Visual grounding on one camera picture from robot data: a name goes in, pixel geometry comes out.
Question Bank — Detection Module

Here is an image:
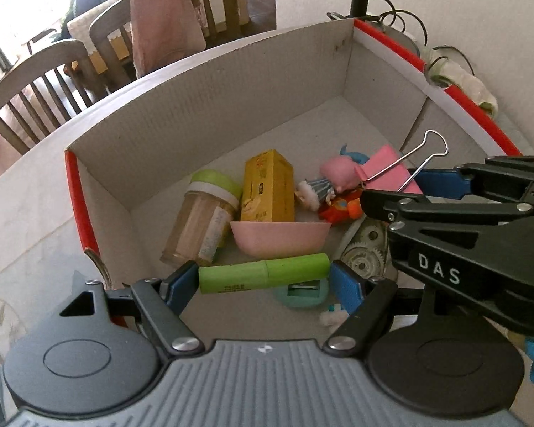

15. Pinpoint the wooden dining chair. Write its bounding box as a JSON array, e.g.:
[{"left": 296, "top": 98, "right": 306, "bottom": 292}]
[
  {"left": 0, "top": 39, "right": 107, "bottom": 155},
  {"left": 89, "top": 0, "right": 241, "bottom": 91}
]

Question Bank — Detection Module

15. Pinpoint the white desk lamp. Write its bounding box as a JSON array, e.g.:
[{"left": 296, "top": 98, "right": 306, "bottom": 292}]
[{"left": 326, "top": 0, "right": 428, "bottom": 57}]

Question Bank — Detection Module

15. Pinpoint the orange red keychain charm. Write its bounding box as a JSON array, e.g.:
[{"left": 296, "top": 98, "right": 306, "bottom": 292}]
[{"left": 317, "top": 189, "right": 363, "bottom": 226}]

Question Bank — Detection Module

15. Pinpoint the right wooden dining chair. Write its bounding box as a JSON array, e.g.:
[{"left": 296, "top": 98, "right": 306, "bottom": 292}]
[{"left": 89, "top": 0, "right": 241, "bottom": 91}]

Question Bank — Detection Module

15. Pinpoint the pink heart dish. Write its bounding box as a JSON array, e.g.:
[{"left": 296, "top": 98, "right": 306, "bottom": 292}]
[{"left": 230, "top": 221, "right": 331, "bottom": 259}]

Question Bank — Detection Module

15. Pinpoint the left wooden dining chair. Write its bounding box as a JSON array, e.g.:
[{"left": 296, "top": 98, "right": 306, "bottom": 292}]
[{"left": 0, "top": 39, "right": 107, "bottom": 155}]

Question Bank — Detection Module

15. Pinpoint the red binder clip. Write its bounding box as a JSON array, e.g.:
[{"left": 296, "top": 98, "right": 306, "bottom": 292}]
[{"left": 355, "top": 129, "right": 450, "bottom": 195}]

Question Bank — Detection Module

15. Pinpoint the green highlighter tube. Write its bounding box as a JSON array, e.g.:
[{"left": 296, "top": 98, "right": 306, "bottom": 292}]
[{"left": 198, "top": 253, "right": 331, "bottom": 294}]

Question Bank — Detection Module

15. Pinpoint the white green cloth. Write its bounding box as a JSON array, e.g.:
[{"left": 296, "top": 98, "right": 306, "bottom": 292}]
[{"left": 424, "top": 56, "right": 499, "bottom": 118}]

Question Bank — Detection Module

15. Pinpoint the green lid toothpick jar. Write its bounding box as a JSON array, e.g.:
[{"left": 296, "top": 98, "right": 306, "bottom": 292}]
[{"left": 161, "top": 170, "right": 242, "bottom": 266}]

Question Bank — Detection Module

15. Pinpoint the pink pig figurine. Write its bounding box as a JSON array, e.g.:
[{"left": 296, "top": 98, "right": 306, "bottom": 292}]
[{"left": 295, "top": 144, "right": 369, "bottom": 211}]

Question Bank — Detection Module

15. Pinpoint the pink cloth on chair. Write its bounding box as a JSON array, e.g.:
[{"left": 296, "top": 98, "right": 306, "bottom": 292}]
[{"left": 130, "top": 0, "right": 206, "bottom": 77}]

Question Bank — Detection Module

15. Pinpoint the yellow small carton box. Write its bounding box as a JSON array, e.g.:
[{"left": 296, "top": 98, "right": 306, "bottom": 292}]
[{"left": 240, "top": 149, "right": 295, "bottom": 222}]

